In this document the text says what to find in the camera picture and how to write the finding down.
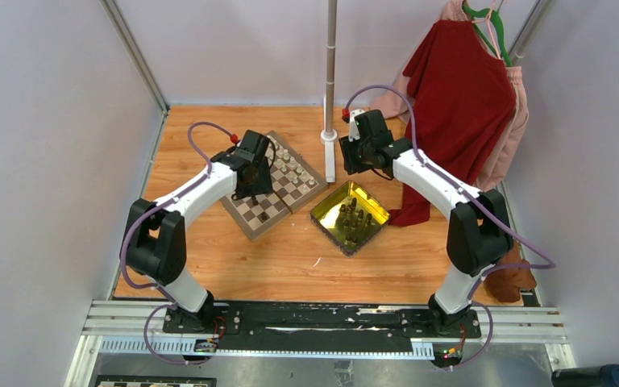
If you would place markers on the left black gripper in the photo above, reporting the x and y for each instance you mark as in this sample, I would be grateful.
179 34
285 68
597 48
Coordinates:
263 185

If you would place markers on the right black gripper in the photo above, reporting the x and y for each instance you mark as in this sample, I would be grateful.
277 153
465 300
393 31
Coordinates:
351 164

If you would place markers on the wooden folding chess board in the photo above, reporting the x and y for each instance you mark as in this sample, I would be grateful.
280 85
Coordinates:
295 182

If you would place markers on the gold metal tray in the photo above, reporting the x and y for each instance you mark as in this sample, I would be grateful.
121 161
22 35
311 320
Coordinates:
350 217

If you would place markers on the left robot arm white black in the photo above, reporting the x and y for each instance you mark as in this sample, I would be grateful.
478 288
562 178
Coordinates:
154 244

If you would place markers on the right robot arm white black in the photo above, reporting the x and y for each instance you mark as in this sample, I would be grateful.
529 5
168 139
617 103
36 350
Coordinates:
477 236

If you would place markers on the white stand base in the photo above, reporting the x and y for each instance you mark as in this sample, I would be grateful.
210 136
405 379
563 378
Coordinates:
330 155

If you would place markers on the pink garment on hanger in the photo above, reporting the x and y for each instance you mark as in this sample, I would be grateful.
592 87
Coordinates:
496 166

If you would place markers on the red shirt on hanger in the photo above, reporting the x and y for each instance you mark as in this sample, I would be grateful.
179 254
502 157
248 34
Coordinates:
462 98

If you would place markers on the grey metal stand pole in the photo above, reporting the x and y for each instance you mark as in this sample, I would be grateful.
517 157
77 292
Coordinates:
328 107

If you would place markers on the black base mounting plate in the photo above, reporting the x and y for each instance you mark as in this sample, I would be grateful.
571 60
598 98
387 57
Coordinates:
316 327

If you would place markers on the green clothes hanger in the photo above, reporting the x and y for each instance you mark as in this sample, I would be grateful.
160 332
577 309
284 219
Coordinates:
490 28

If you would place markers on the brown crumpled cloth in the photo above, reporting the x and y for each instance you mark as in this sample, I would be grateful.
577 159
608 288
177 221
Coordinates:
506 285

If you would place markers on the dark blue bottle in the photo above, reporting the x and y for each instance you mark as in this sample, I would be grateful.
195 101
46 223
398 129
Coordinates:
597 376

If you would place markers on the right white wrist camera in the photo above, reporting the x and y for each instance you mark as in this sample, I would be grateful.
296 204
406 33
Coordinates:
349 117

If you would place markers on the aluminium rail frame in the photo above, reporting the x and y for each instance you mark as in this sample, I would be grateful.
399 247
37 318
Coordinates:
144 343

